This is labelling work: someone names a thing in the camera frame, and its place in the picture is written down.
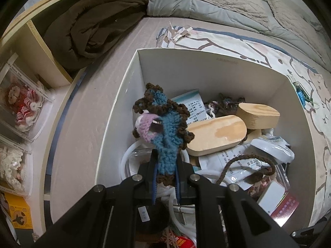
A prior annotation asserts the white plastic ring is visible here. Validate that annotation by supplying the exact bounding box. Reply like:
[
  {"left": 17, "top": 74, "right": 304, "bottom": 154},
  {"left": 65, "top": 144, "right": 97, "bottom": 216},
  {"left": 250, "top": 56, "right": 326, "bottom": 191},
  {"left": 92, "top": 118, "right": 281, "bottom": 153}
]
[{"left": 120, "top": 140, "right": 191, "bottom": 181}]

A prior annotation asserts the white plastic case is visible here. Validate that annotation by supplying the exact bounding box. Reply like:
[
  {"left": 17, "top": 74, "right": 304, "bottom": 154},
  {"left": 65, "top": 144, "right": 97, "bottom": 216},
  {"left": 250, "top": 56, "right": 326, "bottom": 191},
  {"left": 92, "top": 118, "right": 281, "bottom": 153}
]
[{"left": 257, "top": 181, "right": 285, "bottom": 215}]

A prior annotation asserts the crocheted blue brown yarn piece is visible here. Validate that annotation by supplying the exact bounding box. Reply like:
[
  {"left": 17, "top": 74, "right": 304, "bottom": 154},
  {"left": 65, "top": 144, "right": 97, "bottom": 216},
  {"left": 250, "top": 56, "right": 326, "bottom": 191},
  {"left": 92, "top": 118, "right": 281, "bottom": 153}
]
[{"left": 132, "top": 83, "right": 195, "bottom": 186}]

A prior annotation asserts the white round tape measure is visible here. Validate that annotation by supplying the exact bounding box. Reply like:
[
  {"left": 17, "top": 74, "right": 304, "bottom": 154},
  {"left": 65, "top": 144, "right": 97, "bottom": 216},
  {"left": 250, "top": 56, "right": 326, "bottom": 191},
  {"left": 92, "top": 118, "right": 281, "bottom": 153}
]
[{"left": 251, "top": 136, "right": 295, "bottom": 164}]

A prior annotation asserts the oval wooden box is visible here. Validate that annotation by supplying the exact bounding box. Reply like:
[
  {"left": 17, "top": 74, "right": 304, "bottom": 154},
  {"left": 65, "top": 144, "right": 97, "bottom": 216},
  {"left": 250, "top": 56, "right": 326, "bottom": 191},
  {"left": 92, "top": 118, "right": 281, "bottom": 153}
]
[{"left": 187, "top": 115, "right": 247, "bottom": 157}]

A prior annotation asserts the white cardboard shoe box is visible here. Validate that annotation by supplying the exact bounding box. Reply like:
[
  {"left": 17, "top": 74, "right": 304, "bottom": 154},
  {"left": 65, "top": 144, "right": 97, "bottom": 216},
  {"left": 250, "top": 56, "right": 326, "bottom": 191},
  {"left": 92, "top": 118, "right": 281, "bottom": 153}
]
[{"left": 95, "top": 48, "right": 316, "bottom": 231}]

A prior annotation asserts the blue foil packet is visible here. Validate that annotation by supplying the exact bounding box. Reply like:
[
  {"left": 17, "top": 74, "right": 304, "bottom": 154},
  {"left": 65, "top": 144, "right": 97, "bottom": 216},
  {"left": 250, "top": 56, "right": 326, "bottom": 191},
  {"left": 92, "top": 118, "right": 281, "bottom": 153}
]
[{"left": 296, "top": 88, "right": 306, "bottom": 108}]

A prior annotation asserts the green plastic clip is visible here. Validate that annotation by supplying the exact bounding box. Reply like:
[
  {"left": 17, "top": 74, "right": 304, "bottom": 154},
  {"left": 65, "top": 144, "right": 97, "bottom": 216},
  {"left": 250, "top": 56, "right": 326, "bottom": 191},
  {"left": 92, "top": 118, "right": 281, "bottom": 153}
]
[{"left": 293, "top": 81, "right": 314, "bottom": 105}]

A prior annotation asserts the cartoon print blanket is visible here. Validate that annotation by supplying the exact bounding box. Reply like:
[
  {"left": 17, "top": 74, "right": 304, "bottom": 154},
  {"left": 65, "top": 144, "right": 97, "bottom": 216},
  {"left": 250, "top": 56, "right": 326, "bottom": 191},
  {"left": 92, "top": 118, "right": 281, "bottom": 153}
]
[{"left": 157, "top": 25, "right": 330, "bottom": 226}]

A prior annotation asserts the dark brown folded blanket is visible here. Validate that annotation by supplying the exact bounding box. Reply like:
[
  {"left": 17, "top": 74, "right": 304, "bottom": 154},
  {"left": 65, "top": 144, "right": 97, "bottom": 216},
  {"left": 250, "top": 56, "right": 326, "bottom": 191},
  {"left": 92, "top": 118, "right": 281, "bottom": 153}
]
[{"left": 44, "top": 0, "right": 149, "bottom": 72}]

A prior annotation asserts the right beige quilted pillow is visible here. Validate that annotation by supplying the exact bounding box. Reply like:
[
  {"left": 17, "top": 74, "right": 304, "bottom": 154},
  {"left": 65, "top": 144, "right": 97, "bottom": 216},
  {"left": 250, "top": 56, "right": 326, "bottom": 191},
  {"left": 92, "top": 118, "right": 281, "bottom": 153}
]
[{"left": 267, "top": 0, "right": 330, "bottom": 65}]

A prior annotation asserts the wooden shelf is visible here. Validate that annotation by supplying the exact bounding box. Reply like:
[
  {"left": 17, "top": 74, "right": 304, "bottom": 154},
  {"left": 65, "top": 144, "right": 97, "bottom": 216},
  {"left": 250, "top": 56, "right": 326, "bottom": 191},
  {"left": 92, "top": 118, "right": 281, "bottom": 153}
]
[{"left": 1, "top": 0, "right": 73, "bottom": 88}]

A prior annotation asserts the grey duvet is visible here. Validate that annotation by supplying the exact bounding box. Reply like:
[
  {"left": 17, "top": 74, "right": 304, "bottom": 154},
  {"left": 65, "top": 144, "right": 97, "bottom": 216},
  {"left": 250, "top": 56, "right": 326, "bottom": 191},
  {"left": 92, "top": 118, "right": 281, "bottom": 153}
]
[{"left": 148, "top": 0, "right": 330, "bottom": 70}]

